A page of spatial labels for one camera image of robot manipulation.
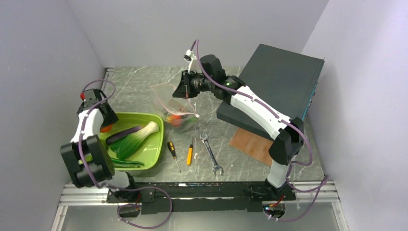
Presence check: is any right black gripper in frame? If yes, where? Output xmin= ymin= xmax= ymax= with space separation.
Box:
xmin=173 ymin=69 xmax=215 ymax=99

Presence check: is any clear zip top bag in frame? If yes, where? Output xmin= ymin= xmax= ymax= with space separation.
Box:
xmin=150 ymin=84 xmax=200 ymax=132

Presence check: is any red bell pepper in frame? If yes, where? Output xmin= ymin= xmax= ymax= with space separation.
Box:
xmin=166 ymin=115 xmax=183 ymax=127

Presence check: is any orange fruit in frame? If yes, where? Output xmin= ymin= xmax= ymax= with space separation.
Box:
xmin=100 ymin=124 xmax=113 ymax=133

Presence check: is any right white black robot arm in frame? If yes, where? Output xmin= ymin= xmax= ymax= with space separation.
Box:
xmin=172 ymin=50 xmax=304 ymax=200

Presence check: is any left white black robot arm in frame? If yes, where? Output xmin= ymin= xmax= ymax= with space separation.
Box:
xmin=60 ymin=89 xmax=139 ymax=202

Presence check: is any purple eggplant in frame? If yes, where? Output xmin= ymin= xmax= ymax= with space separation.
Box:
xmin=105 ymin=126 xmax=143 ymax=145

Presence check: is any black yellow screwdriver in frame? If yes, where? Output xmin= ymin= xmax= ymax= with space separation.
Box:
xmin=167 ymin=141 xmax=181 ymax=173

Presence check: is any green bok choy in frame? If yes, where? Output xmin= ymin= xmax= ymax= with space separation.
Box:
xmin=109 ymin=121 xmax=160 ymax=160

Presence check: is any orange utility knife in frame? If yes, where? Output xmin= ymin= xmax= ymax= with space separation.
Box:
xmin=186 ymin=137 xmax=194 ymax=166

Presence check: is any dark green cucumber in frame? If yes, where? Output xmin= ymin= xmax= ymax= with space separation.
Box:
xmin=111 ymin=158 xmax=144 ymax=168

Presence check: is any green plastic tray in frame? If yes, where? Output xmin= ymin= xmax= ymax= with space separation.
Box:
xmin=100 ymin=112 xmax=164 ymax=171

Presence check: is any silver open-end wrench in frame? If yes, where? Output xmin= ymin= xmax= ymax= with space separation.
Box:
xmin=199 ymin=133 xmax=224 ymax=176

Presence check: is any brown wooden board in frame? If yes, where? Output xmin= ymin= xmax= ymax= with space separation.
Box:
xmin=229 ymin=128 xmax=273 ymax=167

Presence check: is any large dark grey box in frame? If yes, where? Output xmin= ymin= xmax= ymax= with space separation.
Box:
xmin=217 ymin=43 xmax=325 ymax=141

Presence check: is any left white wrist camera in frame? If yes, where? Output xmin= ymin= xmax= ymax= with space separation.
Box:
xmin=80 ymin=89 xmax=102 ymax=103

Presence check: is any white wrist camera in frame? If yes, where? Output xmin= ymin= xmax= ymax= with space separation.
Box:
xmin=183 ymin=50 xmax=202 ymax=74
xmin=80 ymin=89 xmax=102 ymax=103

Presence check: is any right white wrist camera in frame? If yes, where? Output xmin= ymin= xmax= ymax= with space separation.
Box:
xmin=183 ymin=50 xmax=202 ymax=74

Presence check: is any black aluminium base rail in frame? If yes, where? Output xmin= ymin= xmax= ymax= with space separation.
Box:
xmin=51 ymin=174 xmax=350 ymax=231

